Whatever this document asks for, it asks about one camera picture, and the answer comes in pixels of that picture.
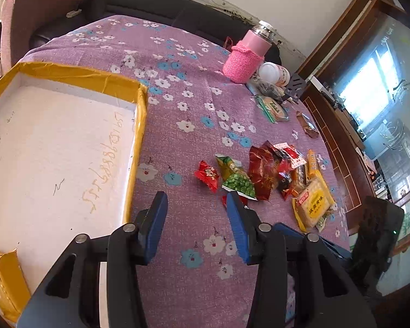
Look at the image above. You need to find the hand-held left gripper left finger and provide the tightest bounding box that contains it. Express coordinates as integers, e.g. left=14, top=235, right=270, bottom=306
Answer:
left=19, top=191, right=169, bottom=328

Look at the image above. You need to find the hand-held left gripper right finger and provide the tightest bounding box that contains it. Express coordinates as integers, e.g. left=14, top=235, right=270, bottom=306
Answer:
left=225, top=191, right=378, bottom=328

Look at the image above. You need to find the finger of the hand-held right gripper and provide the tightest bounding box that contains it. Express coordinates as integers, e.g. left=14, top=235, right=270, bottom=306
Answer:
left=275, top=223, right=354, bottom=270

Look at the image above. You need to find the yellow cracker packet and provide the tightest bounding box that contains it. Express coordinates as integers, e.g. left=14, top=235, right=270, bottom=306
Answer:
left=291, top=170, right=336, bottom=233

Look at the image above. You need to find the green pea snack packet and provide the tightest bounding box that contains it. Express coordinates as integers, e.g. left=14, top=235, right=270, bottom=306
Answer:
left=215, top=155, right=257, bottom=201

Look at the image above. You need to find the dark red packet yellow print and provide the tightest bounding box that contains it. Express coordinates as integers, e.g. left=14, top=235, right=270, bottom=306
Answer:
left=248, top=145, right=280, bottom=201

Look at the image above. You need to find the small red candy packet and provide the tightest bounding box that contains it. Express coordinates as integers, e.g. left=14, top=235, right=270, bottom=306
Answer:
left=195, top=160, right=221, bottom=192

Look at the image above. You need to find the white box with yellow tape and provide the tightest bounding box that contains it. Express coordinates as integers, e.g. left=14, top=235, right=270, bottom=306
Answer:
left=0, top=61, right=148, bottom=323

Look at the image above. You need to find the red snack wrapper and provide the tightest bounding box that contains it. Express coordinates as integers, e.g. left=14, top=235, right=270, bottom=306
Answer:
left=221, top=195, right=248, bottom=209

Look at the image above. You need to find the orange snack bar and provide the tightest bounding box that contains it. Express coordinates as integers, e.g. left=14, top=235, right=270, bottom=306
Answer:
left=307, top=149, right=320, bottom=175

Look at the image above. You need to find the red packet with white label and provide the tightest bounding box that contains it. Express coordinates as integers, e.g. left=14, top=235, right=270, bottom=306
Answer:
left=273, top=142, right=305, bottom=171

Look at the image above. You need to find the brown snack packet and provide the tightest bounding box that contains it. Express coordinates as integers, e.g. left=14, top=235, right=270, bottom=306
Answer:
left=296, top=110, right=320, bottom=139

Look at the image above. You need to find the purple floral tablecloth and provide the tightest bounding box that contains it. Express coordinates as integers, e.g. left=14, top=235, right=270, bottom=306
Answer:
left=19, top=15, right=351, bottom=328

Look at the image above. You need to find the green-edged cookie packet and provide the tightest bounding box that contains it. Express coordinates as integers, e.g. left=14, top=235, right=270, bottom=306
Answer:
left=254, top=95, right=290, bottom=123

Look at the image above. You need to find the dark plastic bag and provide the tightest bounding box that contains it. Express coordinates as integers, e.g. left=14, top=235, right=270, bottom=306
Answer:
left=248, top=75, right=284, bottom=99

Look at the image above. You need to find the wooden glass door cabinet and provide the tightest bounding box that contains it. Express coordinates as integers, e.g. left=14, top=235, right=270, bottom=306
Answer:
left=295, top=0, right=410, bottom=270

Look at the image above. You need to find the white flat box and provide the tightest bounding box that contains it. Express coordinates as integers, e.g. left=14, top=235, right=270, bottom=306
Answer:
left=309, top=75, right=332, bottom=93

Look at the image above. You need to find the white plastic jar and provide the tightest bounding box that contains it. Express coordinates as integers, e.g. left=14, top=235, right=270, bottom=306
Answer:
left=258, top=62, right=291, bottom=87

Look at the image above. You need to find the pink bottle with knitted sleeve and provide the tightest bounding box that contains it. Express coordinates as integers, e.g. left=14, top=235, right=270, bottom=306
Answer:
left=223, top=20, right=277, bottom=84

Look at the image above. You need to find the black sofa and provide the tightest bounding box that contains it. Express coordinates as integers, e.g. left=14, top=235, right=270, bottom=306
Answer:
left=31, top=0, right=282, bottom=65

